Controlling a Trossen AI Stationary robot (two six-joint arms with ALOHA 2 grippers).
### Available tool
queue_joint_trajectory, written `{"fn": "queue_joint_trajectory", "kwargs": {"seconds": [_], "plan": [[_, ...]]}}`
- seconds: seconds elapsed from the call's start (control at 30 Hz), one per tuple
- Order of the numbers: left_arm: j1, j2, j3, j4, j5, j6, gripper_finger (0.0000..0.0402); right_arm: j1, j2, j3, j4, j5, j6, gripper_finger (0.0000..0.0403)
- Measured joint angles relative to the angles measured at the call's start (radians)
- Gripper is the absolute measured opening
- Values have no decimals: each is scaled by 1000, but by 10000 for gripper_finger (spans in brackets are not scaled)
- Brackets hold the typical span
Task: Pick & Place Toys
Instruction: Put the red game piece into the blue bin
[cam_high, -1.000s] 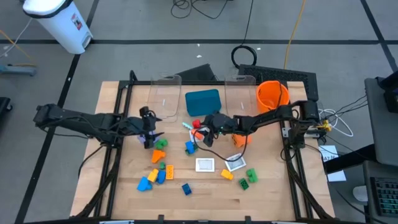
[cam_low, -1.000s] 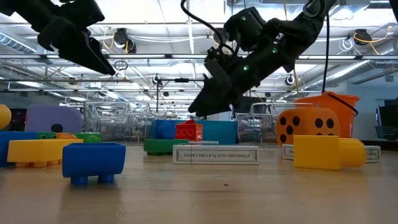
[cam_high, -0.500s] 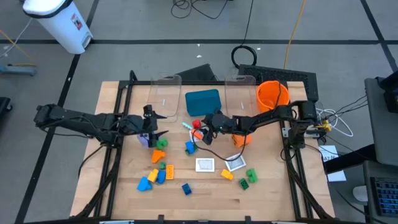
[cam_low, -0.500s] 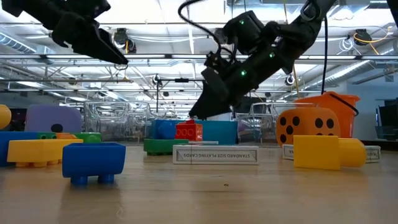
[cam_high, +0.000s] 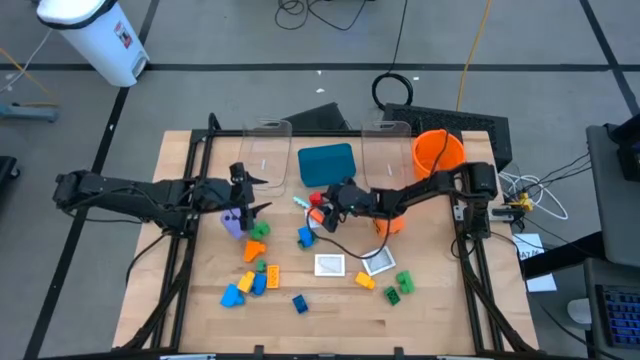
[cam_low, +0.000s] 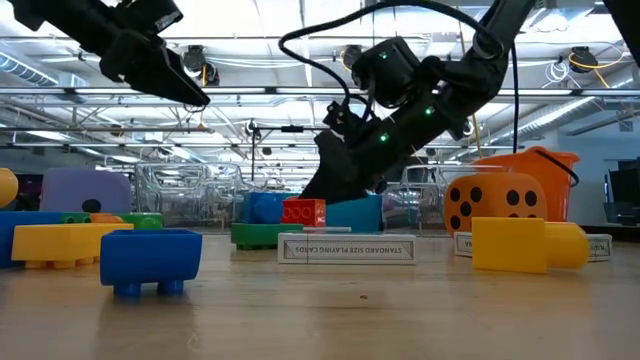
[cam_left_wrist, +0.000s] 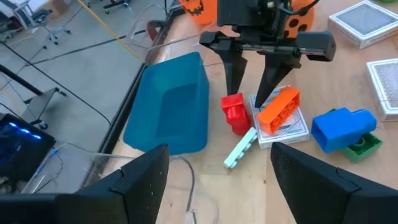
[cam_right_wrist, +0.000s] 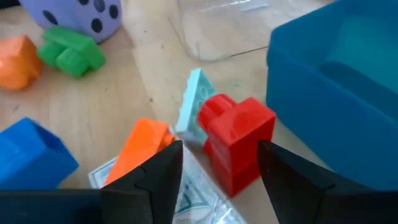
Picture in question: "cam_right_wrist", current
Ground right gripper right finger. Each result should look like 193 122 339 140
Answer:
257 139 379 224

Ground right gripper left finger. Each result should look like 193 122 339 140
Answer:
99 139 184 224

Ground orange long brick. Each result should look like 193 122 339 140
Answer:
104 118 177 187

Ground red toy block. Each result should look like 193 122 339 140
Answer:
197 93 277 198

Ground blue hollow toy block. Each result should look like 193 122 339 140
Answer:
0 116 80 191

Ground green two-stud block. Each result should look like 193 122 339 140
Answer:
36 26 107 79

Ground purple foam dice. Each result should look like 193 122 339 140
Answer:
18 0 123 44

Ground blue-patterned playing card deck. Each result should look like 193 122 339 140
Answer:
88 126 246 224

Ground teal plastic bin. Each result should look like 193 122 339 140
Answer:
266 0 398 191

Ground mint flat brick plate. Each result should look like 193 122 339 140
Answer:
175 67 218 146

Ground clear plastic container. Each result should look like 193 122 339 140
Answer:
167 0 335 62

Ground orange single-stud block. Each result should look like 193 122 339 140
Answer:
0 34 44 91

